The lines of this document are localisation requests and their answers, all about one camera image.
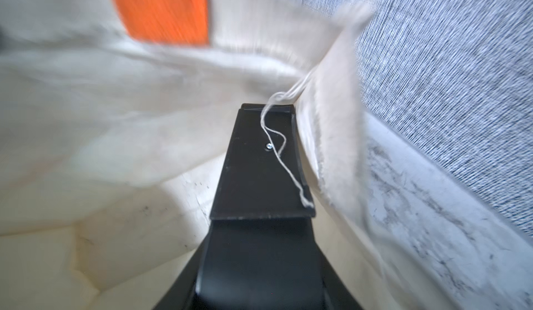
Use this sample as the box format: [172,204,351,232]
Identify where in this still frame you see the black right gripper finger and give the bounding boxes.
[157,104,359,309]

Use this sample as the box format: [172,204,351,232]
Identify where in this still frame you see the canvas bag orange handles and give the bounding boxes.
[1,0,457,309]

